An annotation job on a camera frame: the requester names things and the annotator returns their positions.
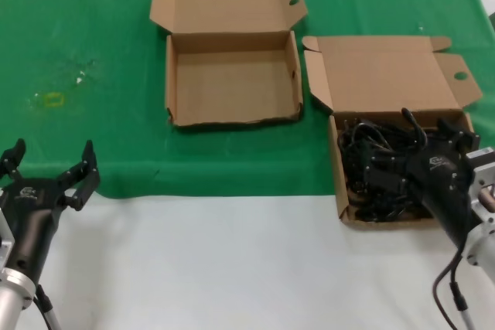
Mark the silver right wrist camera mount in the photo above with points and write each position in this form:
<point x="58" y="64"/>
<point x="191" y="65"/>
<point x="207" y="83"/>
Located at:
<point x="483" y="175"/>

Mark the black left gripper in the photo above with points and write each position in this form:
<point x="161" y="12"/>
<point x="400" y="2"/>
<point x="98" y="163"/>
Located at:
<point x="33" y="214"/>

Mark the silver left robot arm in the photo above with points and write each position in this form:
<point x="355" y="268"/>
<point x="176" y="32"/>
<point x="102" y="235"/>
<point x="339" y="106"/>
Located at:
<point x="11" y="295"/>

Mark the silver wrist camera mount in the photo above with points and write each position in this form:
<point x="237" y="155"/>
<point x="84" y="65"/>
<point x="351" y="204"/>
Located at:
<point x="483" y="175"/>
<point x="4" y="245"/>

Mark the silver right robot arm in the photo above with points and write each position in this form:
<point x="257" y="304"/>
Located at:
<point x="483" y="243"/>

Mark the green tablecloth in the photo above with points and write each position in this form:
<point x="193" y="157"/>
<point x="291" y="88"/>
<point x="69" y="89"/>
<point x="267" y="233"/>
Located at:
<point x="96" y="17"/>

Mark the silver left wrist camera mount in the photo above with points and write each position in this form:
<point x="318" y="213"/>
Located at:
<point x="4" y="245"/>

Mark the yellow rubber band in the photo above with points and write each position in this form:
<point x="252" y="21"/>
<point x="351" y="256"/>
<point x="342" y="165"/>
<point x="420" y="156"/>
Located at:
<point x="48" y="103"/>

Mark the shallow open cardboard box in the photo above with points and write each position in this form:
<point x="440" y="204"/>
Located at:
<point x="232" y="82"/>

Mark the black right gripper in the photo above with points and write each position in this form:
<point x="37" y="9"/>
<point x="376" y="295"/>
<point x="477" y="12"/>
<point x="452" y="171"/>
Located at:
<point x="444" y="187"/>

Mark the dark green object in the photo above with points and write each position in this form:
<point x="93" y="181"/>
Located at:
<point x="492" y="22"/>

